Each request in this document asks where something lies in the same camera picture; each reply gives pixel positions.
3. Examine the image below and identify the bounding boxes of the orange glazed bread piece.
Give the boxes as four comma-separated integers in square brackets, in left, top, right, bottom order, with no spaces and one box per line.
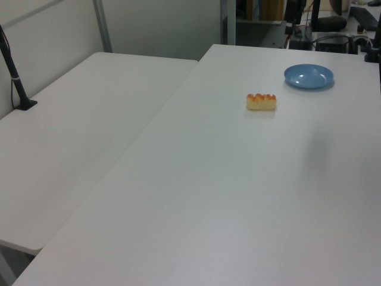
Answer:
[246,93,278,111]

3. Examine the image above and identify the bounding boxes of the blue round plate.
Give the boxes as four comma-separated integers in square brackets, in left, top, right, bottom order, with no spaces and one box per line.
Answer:
[283,64,335,90]

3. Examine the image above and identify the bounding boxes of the grey metal shelf leg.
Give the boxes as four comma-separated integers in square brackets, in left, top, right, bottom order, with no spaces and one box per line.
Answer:
[220,0,236,46]

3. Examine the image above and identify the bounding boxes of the grey cabinet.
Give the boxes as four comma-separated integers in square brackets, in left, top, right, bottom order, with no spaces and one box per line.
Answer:
[235,20,287,48]

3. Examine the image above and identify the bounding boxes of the black hanging device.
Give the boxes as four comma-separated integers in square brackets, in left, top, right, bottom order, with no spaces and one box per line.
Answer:
[283,0,307,28]

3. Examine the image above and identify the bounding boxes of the black electronics box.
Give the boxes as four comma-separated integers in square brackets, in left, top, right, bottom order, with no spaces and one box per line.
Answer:
[315,32,349,54]

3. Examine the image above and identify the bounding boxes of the black monitor stand pole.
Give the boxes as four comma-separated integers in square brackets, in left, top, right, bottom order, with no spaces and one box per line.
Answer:
[309,0,321,30]

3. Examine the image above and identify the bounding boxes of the dark padded pouch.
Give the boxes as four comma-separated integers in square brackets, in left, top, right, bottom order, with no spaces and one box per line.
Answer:
[318,16,348,31]

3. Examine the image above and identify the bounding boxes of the black clamp stand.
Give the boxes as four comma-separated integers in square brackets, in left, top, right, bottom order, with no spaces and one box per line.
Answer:
[363,17,381,64]

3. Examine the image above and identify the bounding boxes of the black keyboard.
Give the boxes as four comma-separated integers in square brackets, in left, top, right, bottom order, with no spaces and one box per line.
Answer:
[349,6,379,30]

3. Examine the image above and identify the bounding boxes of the grey metal frame post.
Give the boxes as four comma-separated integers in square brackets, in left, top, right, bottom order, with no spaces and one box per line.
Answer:
[92,0,113,54]

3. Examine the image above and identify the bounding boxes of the black camera stand pole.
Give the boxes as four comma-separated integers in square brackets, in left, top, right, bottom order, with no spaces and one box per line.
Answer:
[0,24,38,111]

